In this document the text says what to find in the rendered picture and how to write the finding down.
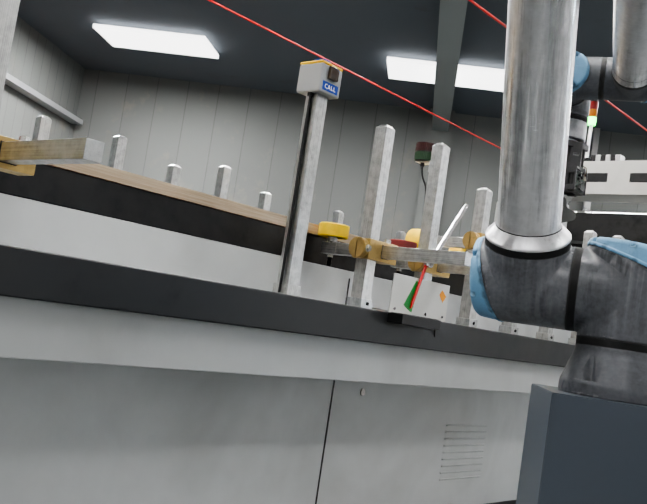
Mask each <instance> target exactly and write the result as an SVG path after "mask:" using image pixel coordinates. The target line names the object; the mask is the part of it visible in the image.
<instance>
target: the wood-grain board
mask: <svg viewBox="0 0 647 504"><path fill-rule="evenodd" d="M45 165H49V166H53V167H57V168H61V169H64V170H68V171H72V172H76V173H80V174H83V175H87V176H91V177H95V178H99V179H102V180H106V181H110V182H114V183H118V184H121V185H125V186H129V187H133V188H137V189H140V190H144V191H148V192H152V193H156V194H159V195H163V196H167V197H171V198H175V199H178V200H182V201H186V202H190V203H194V204H198V205H201V206H205V207H209V208H213V209H217V210H220V211H224V212H228V213H232V214H236V215H239V216H243V217H247V218H251V219H255V220H258V221H262V222H266V223H270V224H274V225H277V226H281V227H285V228H286V222H287V216H285V215H281V214H277V213H274V212H270V211H267V210H263V209H260V208H256V207H252V206H249V205H245V204H242V203H238V202H234V201H231V200H227V199H224V198H220V197H216V196H213V195H209V194H206V193H202V192H198V191H195V190H191V189H188V188H184V187H180V186H177V185H173V184H170V183H166V182H163V181H159V180H155V179H152V178H148V177H145V176H141V175H137V174H134V173H130V172H127V171H123V170H119V169H116V168H112V167H109V166H105V165H101V164H45ZM318 229H319V225H317V224H313V223H310V222H309V223H308V230H307V233H308V234H312V235H315V236H319V235H318ZM319 237H321V236H319ZM354 237H357V235H353V234H349V236H348V239H347V240H337V241H338V242H342V243H350V241H351V240H352V239H353V238H354Z"/></svg>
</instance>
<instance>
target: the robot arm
mask: <svg viewBox="0 0 647 504"><path fill-rule="evenodd" d="M579 5H580V0H508V10H507V30H506V50H505V70H504V90H503V110H502V130H501V150H500V170H499V190H498V210H497V220H496V221H495V222H494V223H493V224H491V225H490V226H489V227H488V228H487V229H486V231H485V236H483V237H480V238H478V239H477V240H476V242H475V244H474V247H473V251H472V252H473V257H472V258H471V264H470V296H471V302H472V305H473V308H474V310H475V311H476V313H477V314H478V315H480V316H482V317H486V318H491V319H495V320H498V321H500V322H504V321H505V322H512V323H519V324H526V325H533V326H540V327H547V328H554V329H561V330H568V331H574V332H577V335H576V343H575V349H574V351H573V353H572V355H571V357H570V359H569V360H568V362H567V364H566V366H565V368H564V370H563V372H562V374H561V375H560V378H559V383H558V390H561V391H564V392H569V393H573V394H578V395H583V396H589V397H594V398H600V399H605V400H611V401H617V402H623V403H629V404H636V405H643V406H647V244H644V243H639V242H633V241H629V240H624V239H617V238H609V237H593V238H591V239H590V240H589V241H588V244H587V245H588V248H580V247H571V240H572V235H571V233H570V232H569V231H568V230H567V229H566V228H565V227H564V226H563V225H562V223H564V222H569V221H573V220H574V219H575V218H576V213H575V212H574V211H573V210H571V209H569V208H568V207H567V200H566V198H565V197H564V195H567V196H571V197H577V196H585V192H586V185H587V177H588V173H587V168H586V167H585V166H583V165H584V157H585V152H588V148H589V146H588V145H585V139H586V132H587V124H588V117H589V109H590V101H591V100H607V101H627V102H641V103H647V0H613V57H586V56H584V55H583V54H582V53H580V52H578V51H576V41H577V29H578V17H579ZM583 167H584V168H583ZM585 168H586V170H585ZM581 172H583V173H581Z"/></svg>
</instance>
